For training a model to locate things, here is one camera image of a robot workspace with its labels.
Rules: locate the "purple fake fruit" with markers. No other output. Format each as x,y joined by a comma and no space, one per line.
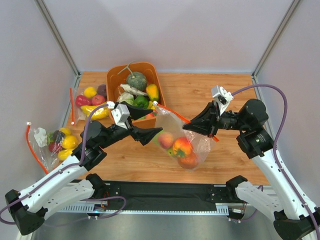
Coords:
102,90

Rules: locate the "clear zip bag orange seal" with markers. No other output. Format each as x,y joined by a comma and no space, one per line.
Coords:
172,122

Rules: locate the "yellow fake lemon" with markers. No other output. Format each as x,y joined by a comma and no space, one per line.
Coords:
90,92

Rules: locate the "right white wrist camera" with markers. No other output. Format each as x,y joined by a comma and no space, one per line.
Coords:
222,97

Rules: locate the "green fake pumpkin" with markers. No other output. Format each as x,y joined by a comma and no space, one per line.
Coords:
137,80

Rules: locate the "fake yellow banana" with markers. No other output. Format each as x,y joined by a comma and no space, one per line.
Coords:
101,113

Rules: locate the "fake peach right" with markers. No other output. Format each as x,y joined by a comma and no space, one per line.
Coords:
150,115

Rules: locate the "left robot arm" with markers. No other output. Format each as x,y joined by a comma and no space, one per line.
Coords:
30,207

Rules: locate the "zip bag near left wall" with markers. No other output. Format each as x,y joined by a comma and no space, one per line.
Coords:
46,146

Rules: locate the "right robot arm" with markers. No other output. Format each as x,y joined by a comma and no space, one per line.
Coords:
293,214

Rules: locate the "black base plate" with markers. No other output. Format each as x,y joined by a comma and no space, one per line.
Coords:
170,197

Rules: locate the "yellow fake fruit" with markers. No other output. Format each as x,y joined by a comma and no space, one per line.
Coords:
69,142

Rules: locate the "yellow orange fake mango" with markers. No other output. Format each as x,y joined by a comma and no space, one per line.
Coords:
153,92

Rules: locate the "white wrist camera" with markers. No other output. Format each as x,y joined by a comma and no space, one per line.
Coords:
120,113
222,97

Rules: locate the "orange plastic basket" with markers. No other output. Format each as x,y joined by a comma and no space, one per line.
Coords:
117,75

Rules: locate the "white fake cauliflower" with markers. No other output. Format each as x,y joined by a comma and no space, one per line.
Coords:
126,97

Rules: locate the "red fake pepper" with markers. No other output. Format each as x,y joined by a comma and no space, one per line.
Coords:
81,100

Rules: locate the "green fake bell pepper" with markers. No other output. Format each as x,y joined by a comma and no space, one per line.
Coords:
141,102

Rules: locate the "green fake apple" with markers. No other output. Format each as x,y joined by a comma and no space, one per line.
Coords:
165,141

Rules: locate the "zip bag with banana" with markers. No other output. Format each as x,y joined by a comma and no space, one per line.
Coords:
76,113

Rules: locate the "small orange fake pumpkin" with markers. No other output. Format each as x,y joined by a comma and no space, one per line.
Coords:
188,162

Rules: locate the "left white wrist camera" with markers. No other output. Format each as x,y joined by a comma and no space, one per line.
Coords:
120,113

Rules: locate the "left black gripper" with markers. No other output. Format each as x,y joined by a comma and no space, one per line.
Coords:
130,122

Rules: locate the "small yellow bananas in basket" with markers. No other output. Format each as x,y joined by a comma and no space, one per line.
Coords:
150,105

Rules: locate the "white fake garlic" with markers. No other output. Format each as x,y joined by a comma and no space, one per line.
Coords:
134,91

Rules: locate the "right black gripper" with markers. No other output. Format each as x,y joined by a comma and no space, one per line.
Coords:
213,119

